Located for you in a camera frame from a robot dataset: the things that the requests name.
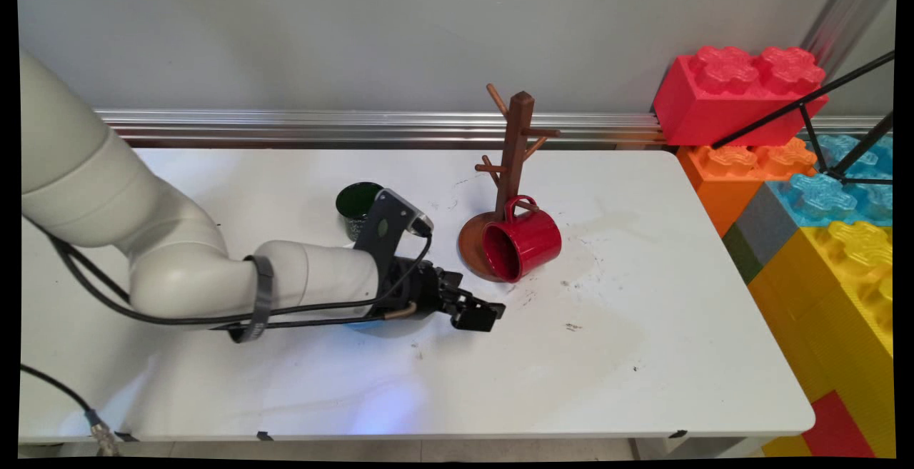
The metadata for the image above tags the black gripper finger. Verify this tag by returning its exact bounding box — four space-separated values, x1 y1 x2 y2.
450 295 507 333
437 268 478 307

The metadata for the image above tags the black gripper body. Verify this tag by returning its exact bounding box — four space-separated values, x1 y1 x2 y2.
382 258 459 322

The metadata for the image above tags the red ceramic mug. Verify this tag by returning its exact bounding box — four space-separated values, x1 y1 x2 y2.
481 196 563 284

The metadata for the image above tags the blue and white bowl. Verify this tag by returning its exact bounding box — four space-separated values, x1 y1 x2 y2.
341 314 429 332

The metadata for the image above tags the dark green cup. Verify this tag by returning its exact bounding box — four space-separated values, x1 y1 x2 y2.
336 181 387 243

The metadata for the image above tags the brown wooden mug tree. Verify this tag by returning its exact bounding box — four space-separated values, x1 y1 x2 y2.
458 84 563 283

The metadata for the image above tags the dark green giant toy brick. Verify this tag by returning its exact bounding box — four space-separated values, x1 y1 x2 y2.
721 223 764 285

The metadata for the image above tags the orange giant toy brick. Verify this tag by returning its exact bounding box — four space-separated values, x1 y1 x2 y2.
676 137 819 238

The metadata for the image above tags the grey giant toy brick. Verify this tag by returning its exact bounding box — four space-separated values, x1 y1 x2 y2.
735 182 802 267

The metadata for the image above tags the red giant toy brick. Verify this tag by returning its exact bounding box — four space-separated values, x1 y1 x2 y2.
652 45 830 148

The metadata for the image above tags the light blue giant toy brick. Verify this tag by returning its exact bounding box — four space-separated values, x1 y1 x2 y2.
768 133 895 228

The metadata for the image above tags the yellow giant toy brick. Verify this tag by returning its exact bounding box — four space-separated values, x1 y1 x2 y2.
746 221 895 459

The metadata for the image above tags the small red toy brick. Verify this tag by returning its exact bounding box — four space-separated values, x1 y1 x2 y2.
801 390 876 459

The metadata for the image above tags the black tripod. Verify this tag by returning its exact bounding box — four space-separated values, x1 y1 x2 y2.
711 50 895 186

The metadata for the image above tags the dark grey camera bracket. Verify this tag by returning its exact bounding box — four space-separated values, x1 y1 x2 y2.
353 188 419 293

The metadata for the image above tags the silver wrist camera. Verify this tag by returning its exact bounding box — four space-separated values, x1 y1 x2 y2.
391 193 435 238

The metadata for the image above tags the black camera cable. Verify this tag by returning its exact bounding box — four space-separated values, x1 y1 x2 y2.
43 230 434 327

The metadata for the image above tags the grey velcro strap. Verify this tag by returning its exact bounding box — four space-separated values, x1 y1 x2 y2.
228 255 276 345

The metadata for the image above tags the aluminium rail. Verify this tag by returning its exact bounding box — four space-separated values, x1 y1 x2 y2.
93 108 888 150

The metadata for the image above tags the black cable with metal connector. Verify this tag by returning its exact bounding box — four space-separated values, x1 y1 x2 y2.
20 363 124 458

